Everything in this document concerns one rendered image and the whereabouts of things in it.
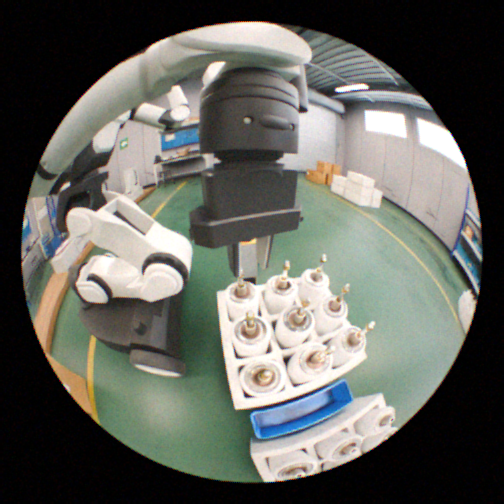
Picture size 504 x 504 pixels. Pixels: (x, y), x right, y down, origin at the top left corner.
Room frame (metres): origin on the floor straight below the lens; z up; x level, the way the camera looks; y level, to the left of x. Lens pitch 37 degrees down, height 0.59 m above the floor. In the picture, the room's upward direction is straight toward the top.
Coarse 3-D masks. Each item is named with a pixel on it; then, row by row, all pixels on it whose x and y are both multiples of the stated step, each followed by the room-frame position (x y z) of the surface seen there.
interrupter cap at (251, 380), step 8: (248, 368) 0.05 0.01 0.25; (256, 368) 0.05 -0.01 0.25; (264, 368) 0.05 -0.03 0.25; (272, 368) 0.05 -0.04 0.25; (248, 376) 0.03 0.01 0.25; (256, 376) 0.03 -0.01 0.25; (272, 376) 0.03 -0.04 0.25; (280, 376) 0.03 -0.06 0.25; (248, 384) 0.01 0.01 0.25; (256, 384) 0.01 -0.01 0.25; (264, 384) 0.01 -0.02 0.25; (272, 384) 0.01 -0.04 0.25; (264, 392) -0.01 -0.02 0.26
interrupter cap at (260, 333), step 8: (240, 320) 0.17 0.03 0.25; (256, 320) 0.17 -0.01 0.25; (240, 328) 0.15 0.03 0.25; (256, 328) 0.15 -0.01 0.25; (264, 328) 0.15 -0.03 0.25; (240, 336) 0.13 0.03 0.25; (248, 336) 0.13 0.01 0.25; (256, 336) 0.13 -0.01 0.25; (264, 336) 0.13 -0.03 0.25; (248, 344) 0.11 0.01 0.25
